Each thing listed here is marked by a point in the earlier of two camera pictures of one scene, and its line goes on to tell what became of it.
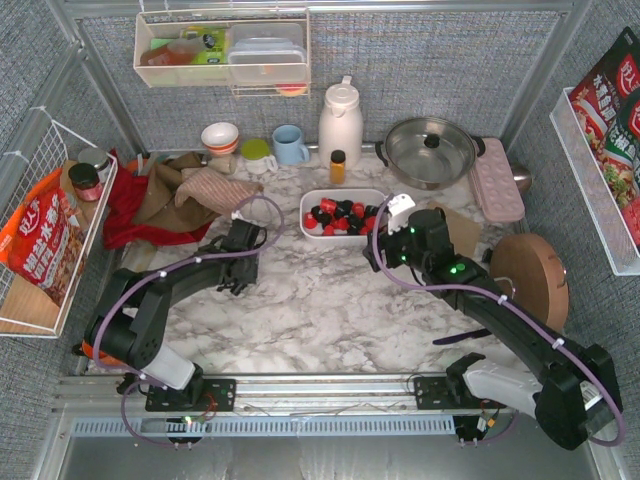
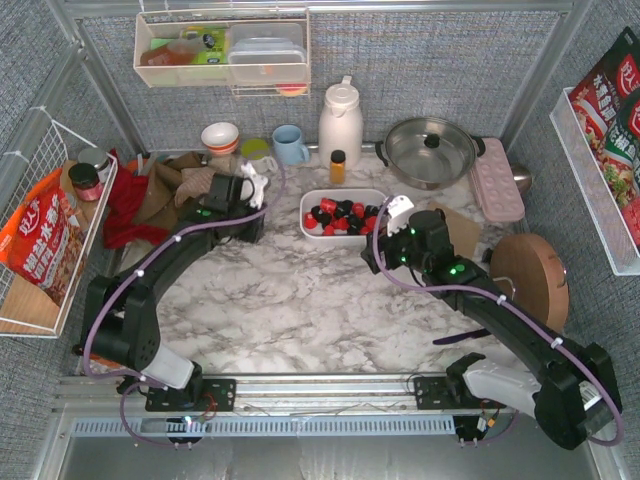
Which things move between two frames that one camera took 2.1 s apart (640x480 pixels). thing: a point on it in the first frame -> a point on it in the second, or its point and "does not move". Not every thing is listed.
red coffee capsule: [343, 223] does not move
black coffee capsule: [324, 218] does not move
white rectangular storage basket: [339, 213] does not move
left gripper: [236, 273] -> [251, 226]
